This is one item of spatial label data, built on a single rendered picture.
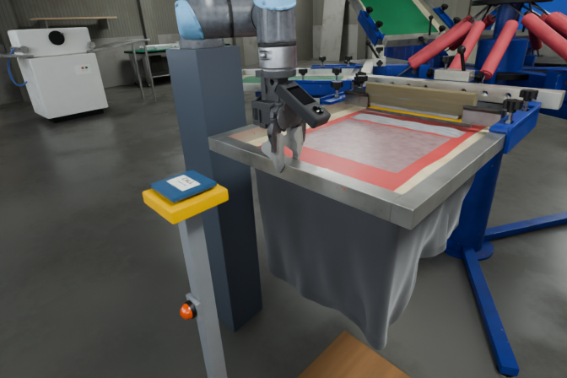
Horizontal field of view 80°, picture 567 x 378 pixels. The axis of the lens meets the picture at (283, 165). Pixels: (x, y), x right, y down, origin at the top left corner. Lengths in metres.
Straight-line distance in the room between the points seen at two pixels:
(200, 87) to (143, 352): 1.15
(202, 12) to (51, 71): 5.40
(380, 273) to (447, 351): 0.95
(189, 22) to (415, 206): 0.54
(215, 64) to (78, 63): 5.08
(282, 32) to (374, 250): 0.48
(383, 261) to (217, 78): 0.77
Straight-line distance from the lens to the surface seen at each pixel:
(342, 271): 0.89
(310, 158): 0.84
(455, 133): 1.07
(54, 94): 6.10
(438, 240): 1.04
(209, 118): 1.18
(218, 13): 0.74
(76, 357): 1.86
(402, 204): 0.58
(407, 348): 1.68
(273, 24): 0.65
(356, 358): 1.58
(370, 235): 0.76
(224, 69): 1.20
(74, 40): 6.31
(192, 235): 0.77
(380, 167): 0.80
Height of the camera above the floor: 1.27
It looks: 23 degrees down
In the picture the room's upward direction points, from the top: 3 degrees counter-clockwise
